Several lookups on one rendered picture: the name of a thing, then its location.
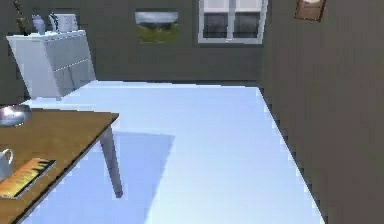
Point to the brown wooden table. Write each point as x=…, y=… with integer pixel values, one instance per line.
x=56, y=133

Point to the silver metal bowl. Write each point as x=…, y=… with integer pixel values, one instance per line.
x=11, y=115

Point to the white framed window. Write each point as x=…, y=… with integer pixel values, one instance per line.
x=232, y=21

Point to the dark house plant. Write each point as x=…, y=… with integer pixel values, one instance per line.
x=22, y=21

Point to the framed landscape picture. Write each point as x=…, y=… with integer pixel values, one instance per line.
x=156, y=27

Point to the white kettle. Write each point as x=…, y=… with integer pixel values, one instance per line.
x=65, y=22

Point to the orange and black book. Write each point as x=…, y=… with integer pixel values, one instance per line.
x=25, y=176

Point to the brown framed picture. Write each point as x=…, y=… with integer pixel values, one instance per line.
x=310, y=9

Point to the white chest of drawers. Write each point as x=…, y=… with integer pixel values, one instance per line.
x=50, y=63

